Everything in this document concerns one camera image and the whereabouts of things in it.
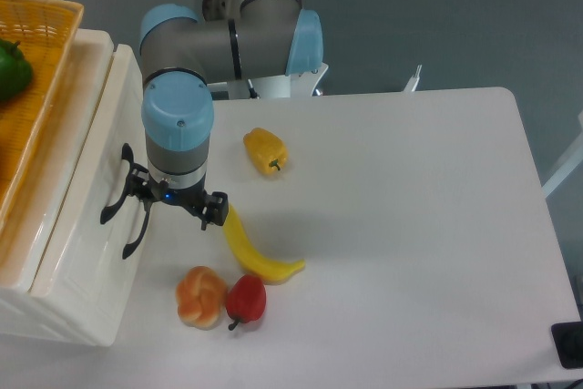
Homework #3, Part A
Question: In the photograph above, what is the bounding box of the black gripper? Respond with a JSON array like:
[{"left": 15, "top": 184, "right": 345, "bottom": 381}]
[{"left": 122, "top": 165, "right": 229, "bottom": 230}]

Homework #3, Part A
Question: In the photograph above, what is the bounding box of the white top drawer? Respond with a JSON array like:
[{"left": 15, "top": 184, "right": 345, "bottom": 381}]
[{"left": 30, "top": 45, "right": 147, "bottom": 346}]

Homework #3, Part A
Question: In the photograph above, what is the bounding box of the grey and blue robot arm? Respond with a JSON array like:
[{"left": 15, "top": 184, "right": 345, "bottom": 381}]
[{"left": 139, "top": 0, "right": 323, "bottom": 225}]

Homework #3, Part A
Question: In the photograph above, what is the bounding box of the white drawer cabinet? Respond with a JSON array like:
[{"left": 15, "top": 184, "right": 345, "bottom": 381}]
[{"left": 0, "top": 28, "right": 124, "bottom": 347}]

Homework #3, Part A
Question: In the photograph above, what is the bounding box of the orange toy bread roll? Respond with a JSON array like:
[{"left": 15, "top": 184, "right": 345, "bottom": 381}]
[{"left": 175, "top": 266, "right": 228, "bottom": 330}]

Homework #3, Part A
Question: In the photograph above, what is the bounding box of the yellow toy bell pepper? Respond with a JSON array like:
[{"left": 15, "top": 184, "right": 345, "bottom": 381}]
[{"left": 243, "top": 128, "right": 289, "bottom": 176}]

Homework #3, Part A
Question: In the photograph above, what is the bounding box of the yellow toy banana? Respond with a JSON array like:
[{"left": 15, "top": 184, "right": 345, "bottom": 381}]
[{"left": 222, "top": 204, "right": 306, "bottom": 283}]

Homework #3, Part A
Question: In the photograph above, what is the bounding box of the red toy bell pepper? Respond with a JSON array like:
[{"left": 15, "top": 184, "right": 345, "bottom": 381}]
[{"left": 225, "top": 274, "right": 267, "bottom": 331}]

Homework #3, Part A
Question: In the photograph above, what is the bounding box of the green toy bell pepper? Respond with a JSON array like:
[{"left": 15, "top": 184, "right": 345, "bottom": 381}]
[{"left": 1, "top": 39, "right": 33, "bottom": 101}]

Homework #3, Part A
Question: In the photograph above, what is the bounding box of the orange plastic basket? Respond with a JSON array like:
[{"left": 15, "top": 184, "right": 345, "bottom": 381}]
[{"left": 1, "top": 0, "right": 84, "bottom": 222}]

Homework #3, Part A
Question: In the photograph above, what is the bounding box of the black device at table edge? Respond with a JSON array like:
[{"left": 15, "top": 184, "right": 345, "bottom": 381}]
[{"left": 551, "top": 322, "right": 583, "bottom": 369}]

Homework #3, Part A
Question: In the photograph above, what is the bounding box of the white frame at right edge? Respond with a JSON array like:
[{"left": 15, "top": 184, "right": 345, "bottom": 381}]
[{"left": 542, "top": 112, "right": 582, "bottom": 199}]

